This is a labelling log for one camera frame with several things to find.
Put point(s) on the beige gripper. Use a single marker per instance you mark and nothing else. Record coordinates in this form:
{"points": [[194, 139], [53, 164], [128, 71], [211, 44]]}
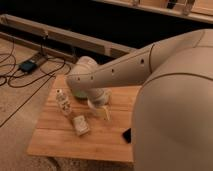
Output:
{"points": [[97, 98]]}

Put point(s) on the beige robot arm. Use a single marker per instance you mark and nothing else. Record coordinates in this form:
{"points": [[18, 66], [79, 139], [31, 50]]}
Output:
{"points": [[172, 121]]}

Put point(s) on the black phone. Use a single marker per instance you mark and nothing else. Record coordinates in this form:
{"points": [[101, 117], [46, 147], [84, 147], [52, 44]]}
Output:
{"points": [[127, 135]]}

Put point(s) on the green bowl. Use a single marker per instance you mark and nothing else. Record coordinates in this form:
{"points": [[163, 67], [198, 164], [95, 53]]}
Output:
{"points": [[79, 95]]}

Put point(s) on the black power adapter box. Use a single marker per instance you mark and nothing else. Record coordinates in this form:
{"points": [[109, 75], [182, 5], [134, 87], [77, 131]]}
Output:
{"points": [[27, 66]]}

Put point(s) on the long wooden rail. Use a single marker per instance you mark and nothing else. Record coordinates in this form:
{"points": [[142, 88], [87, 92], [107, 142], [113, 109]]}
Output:
{"points": [[89, 43]]}

